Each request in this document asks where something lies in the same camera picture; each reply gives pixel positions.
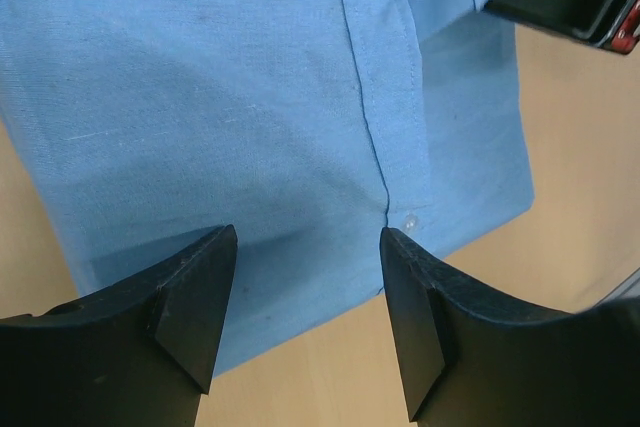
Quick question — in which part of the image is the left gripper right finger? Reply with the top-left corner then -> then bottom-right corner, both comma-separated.
380,228 -> 639,426

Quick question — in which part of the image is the light blue long sleeve shirt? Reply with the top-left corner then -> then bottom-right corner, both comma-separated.
1,0 -> 534,373

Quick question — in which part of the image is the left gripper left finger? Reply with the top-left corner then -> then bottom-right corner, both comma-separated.
1,226 -> 237,426

